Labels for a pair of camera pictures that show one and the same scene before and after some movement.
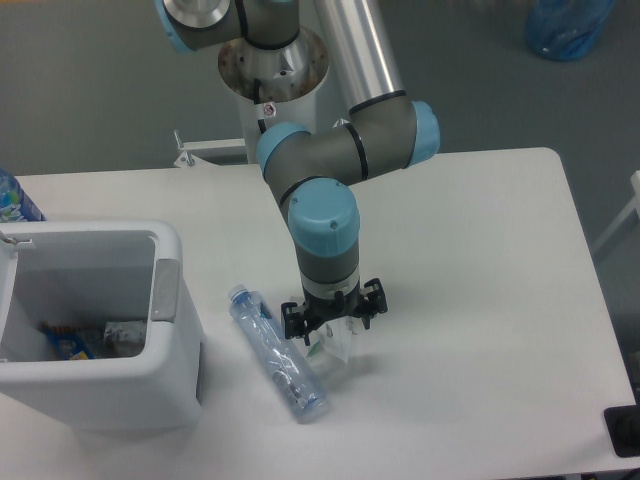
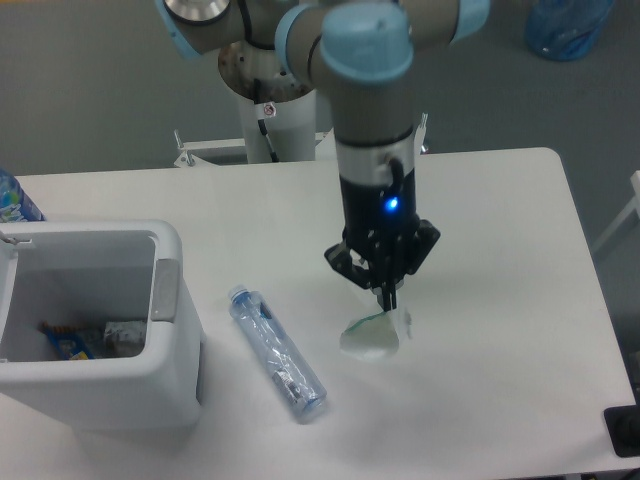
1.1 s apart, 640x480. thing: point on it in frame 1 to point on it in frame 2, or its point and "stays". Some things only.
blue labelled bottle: [15, 204] stays
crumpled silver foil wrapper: [125, 338] stays
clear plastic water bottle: [264, 336] stays
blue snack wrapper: [69, 340] stays
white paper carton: [333, 346] to [377, 336]
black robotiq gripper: [318, 311] to [380, 218]
